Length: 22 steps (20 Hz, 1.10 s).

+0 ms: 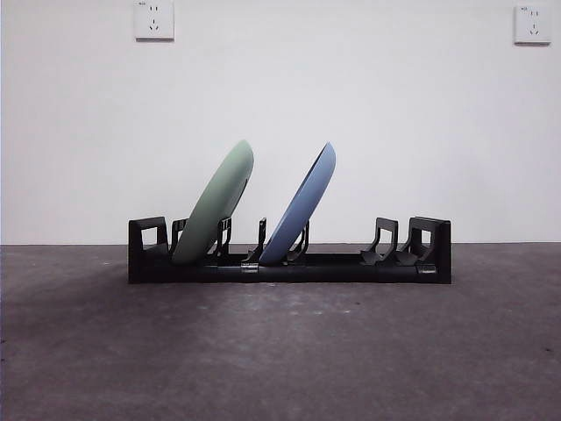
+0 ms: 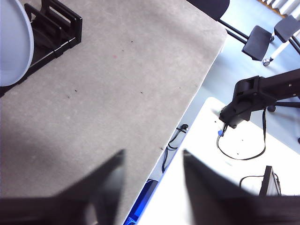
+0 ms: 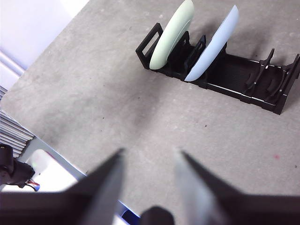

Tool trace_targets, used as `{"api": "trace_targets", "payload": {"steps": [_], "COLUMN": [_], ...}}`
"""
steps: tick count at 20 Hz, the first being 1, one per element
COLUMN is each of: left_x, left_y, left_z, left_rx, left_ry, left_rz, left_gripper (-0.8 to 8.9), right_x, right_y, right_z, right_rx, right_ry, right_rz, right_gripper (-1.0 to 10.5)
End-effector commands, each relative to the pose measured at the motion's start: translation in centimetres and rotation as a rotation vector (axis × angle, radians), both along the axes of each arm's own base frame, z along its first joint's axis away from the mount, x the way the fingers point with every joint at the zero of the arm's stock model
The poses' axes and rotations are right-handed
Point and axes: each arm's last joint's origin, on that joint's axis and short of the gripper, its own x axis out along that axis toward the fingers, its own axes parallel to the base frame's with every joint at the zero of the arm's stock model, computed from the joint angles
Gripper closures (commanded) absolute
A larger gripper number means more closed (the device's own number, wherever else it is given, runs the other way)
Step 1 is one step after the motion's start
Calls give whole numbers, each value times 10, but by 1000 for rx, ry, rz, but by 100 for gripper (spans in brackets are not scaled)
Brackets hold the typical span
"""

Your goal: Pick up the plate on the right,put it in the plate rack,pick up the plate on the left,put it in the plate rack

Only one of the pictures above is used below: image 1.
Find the blue plate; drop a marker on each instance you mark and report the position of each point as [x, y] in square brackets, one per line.
[302, 206]

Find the green plate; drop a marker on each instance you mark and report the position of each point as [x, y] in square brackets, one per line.
[215, 206]

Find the black plate rack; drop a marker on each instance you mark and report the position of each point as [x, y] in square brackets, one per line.
[350, 272]

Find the white wall socket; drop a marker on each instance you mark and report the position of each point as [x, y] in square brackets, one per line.
[532, 25]
[154, 22]

